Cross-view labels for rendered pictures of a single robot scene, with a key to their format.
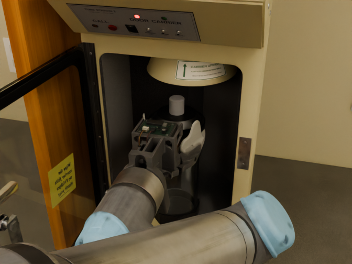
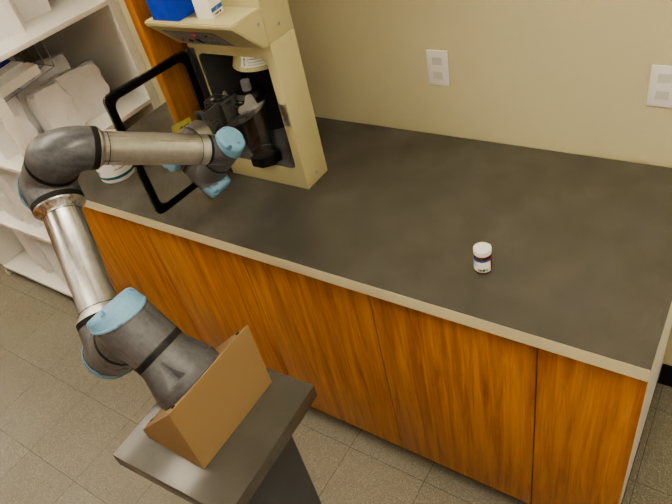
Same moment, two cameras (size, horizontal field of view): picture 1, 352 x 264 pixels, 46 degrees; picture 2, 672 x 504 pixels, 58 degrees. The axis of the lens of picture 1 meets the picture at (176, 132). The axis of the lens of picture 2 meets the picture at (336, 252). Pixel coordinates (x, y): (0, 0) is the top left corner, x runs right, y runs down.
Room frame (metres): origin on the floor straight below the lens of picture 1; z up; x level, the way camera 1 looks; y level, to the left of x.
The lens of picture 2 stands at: (-0.76, -0.88, 1.99)
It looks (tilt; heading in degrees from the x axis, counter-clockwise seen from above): 40 degrees down; 27
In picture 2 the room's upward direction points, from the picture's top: 14 degrees counter-clockwise
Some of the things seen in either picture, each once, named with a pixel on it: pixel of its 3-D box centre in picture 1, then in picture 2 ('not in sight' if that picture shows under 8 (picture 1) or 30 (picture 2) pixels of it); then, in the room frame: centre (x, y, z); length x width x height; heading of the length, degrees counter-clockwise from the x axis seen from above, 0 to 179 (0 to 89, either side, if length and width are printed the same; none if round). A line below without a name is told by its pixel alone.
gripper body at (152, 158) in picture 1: (153, 159); (216, 117); (0.55, 0.04, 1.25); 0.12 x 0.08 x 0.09; 165
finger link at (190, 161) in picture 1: (181, 157); (240, 117); (0.60, -0.01, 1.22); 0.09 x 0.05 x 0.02; 141
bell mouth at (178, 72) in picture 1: (191, 54); (259, 49); (0.77, -0.03, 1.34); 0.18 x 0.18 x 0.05
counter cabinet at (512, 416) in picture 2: not in sight; (350, 287); (0.70, -0.17, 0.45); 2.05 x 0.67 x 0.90; 75
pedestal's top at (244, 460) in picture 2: not in sight; (217, 424); (-0.19, -0.21, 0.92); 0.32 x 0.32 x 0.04; 78
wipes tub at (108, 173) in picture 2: not in sight; (110, 156); (0.71, 0.64, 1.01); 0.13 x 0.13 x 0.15
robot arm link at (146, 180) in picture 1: (134, 193); (197, 134); (0.47, 0.06, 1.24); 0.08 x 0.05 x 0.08; 75
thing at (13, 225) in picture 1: (12, 233); not in sight; (0.46, 0.24, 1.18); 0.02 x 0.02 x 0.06; 70
